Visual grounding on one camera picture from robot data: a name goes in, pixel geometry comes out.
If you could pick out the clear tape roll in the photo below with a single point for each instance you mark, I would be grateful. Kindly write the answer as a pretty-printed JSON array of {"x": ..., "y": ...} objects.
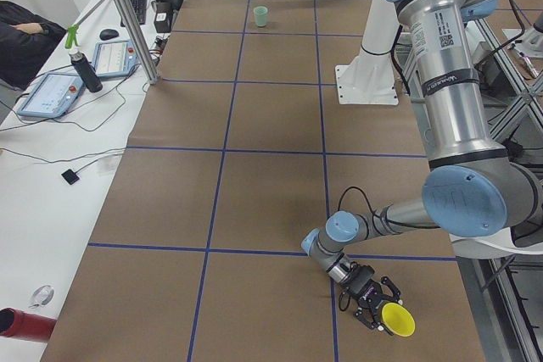
[{"x": 41, "y": 297}]

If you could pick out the brown paper table cover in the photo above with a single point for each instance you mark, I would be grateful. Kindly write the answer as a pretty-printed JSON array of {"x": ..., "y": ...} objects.
[{"x": 238, "y": 152}]

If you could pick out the black keyboard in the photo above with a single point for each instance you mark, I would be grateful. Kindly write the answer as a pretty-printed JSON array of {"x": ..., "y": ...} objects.
[{"x": 140, "y": 10}]

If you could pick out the person in black clothes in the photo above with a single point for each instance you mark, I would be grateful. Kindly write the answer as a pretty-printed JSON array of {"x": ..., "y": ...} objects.
[{"x": 27, "y": 41}]

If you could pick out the blue teach pendant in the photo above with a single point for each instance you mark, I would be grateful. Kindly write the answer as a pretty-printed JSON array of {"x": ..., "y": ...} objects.
[
  {"x": 52, "y": 96},
  {"x": 114, "y": 59}
]

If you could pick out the red cylinder bottle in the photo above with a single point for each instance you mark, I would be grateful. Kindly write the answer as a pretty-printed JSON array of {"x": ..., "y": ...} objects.
[{"x": 18, "y": 324}]

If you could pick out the small black box device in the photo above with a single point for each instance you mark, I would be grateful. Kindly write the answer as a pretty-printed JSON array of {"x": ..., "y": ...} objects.
[{"x": 70, "y": 176}]

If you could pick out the far blue teach pendant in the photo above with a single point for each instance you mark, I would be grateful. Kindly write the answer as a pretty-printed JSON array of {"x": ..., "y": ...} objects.
[{"x": 114, "y": 59}]

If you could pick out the near blue teach pendant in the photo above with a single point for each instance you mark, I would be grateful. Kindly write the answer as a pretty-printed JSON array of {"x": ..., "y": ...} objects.
[{"x": 52, "y": 96}]

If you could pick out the black labelled box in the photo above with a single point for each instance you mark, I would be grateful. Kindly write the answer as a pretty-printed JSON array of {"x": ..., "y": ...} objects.
[{"x": 163, "y": 17}]

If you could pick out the green handled grabber tool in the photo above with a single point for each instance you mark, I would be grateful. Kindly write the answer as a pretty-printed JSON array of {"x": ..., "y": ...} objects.
[{"x": 71, "y": 38}]

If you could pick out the yellow cup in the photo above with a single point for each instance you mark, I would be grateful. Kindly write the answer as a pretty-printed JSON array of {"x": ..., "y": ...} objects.
[{"x": 398, "y": 319}]

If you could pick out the black computer mouse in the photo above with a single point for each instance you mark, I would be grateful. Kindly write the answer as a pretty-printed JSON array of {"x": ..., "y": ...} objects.
[{"x": 108, "y": 34}]

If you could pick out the light green cup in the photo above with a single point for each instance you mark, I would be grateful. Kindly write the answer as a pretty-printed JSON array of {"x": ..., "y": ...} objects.
[{"x": 261, "y": 14}]

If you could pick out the aluminium frame post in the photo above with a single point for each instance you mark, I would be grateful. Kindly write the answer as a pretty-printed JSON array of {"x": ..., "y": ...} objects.
[{"x": 129, "y": 18}]

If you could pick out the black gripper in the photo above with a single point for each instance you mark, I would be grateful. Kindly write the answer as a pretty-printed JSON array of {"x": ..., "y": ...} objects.
[{"x": 363, "y": 284}]

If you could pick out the white camera stand pedestal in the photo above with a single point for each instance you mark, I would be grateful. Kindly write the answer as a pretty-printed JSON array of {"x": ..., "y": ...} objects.
[{"x": 369, "y": 78}]

